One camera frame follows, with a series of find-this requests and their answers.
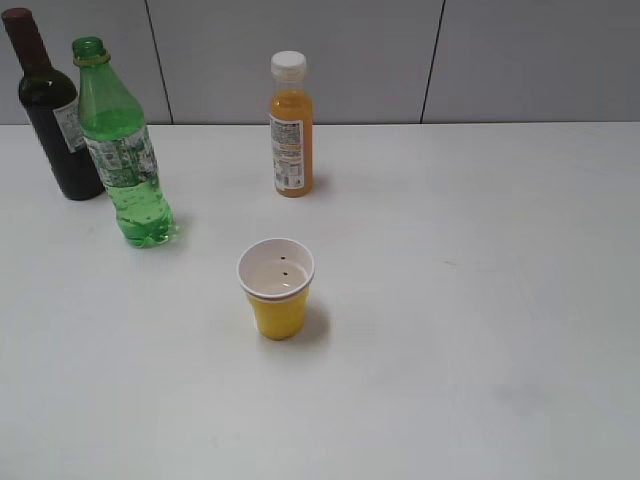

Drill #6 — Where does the yellow paper cup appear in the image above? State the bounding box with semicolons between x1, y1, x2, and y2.
237;238;315;340

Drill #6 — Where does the green sprite bottle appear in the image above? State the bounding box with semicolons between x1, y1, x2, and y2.
72;37;174;248

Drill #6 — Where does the orange juice bottle white cap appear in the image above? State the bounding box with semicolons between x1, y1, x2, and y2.
269;51;313;198

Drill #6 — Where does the dark red wine bottle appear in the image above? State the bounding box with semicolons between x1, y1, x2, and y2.
1;8;104;201

